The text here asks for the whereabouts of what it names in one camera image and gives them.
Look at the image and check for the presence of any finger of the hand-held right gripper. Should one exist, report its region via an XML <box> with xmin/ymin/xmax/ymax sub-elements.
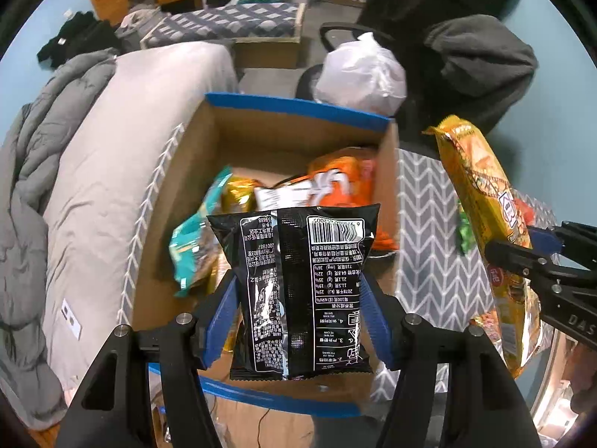
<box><xmin>528</xmin><ymin>221</ymin><xmax>597</xmax><ymax>263</ymax></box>
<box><xmin>484</xmin><ymin>240</ymin><xmax>561</xmax><ymax>286</ymax></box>

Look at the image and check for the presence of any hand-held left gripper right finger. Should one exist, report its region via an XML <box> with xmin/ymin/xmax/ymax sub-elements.
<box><xmin>361</xmin><ymin>274</ymin><xmax>542</xmax><ymax>448</ymax></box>

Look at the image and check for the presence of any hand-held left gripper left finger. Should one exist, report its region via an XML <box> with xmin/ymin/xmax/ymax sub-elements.
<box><xmin>56</xmin><ymin>272</ymin><xmax>240</xmax><ymax>448</ymax></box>

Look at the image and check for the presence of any yellow orange snack packet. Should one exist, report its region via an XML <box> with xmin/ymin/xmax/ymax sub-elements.
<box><xmin>422</xmin><ymin>115</ymin><xmax>546</xmax><ymax>380</ymax></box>

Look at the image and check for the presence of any black snack packet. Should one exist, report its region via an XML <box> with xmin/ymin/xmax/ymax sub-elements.
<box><xmin>206</xmin><ymin>202</ymin><xmax>382</xmax><ymax>382</ymax></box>

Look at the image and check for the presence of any teal snack packet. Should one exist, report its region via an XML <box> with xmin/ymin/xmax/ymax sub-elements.
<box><xmin>169</xmin><ymin>167</ymin><xmax>235</xmax><ymax>298</ymax></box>

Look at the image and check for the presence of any shiny gold snack packet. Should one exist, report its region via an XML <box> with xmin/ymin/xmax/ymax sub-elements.
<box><xmin>221</xmin><ymin>174</ymin><xmax>258</xmax><ymax>214</ymax></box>

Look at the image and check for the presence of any white and orange snack packet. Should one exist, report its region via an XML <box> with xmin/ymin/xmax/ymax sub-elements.
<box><xmin>254</xmin><ymin>180</ymin><xmax>325</xmax><ymax>212</ymax></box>

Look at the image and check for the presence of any orange brown snack packet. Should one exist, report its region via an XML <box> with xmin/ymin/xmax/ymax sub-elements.
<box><xmin>305</xmin><ymin>146</ymin><xmax>379</xmax><ymax>208</ymax></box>

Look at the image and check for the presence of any blue cardboard box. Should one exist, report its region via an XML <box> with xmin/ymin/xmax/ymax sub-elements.
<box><xmin>133</xmin><ymin>92</ymin><xmax>402</xmax><ymax>420</ymax></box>

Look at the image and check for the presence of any person's right hand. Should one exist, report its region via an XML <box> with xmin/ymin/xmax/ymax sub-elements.
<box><xmin>568</xmin><ymin>342</ymin><xmax>597</xmax><ymax>414</ymax></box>

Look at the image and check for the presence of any red orange snack packet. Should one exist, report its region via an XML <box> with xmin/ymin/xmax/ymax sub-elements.
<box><xmin>515</xmin><ymin>195</ymin><xmax>539</xmax><ymax>230</ymax></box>

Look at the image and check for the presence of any green snack packet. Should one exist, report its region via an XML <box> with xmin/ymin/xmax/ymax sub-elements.
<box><xmin>456</xmin><ymin>200</ymin><xmax>482</xmax><ymax>256</ymax></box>

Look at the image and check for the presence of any dark grey fleece blanket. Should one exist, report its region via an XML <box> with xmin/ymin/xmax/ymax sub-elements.
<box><xmin>421</xmin><ymin>15</ymin><xmax>540</xmax><ymax>137</ymax></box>

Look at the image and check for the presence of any black office chair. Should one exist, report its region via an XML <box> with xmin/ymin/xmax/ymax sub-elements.
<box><xmin>294</xmin><ymin>22</ymin><xmax>448</xmax><ymax>147</ymax></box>

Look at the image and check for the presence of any bed with grey sheet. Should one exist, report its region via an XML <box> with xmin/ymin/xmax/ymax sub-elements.
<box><xmin>41</xmin><ymin>41</ymin><xmax>240</xmax><ymax>386</ymax></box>

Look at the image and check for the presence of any white plastic bag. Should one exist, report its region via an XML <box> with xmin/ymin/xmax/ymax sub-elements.
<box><xmin>314</xmin><ymin>32</ymin><xmax>407</xmax><ymax>118</ymax></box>

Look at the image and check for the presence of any grey comforter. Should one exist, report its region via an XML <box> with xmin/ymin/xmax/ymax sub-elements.
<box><xmin>0</xmin><ymin>50</ymin><xmax>119</xmax><ymax>431</ymax></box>

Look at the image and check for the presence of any brown cardboard box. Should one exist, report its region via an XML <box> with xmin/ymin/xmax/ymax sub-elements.
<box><xmin>232</xmin><ymin>36</ymin><xmax>305</xmax><ymax>71</ymax></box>

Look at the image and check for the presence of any grey patterned mattress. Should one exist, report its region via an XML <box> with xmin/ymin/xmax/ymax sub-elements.
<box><xmin>140</xmin><ymin>2</ymin><xmax>307</xmax><ymax>50</ymax></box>

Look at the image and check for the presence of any black clothes pile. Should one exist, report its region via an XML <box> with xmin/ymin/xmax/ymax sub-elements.
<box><xmin>37</xmin><ymin>11</ymin><xmax>123</xmax><ymax>69</ymax></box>

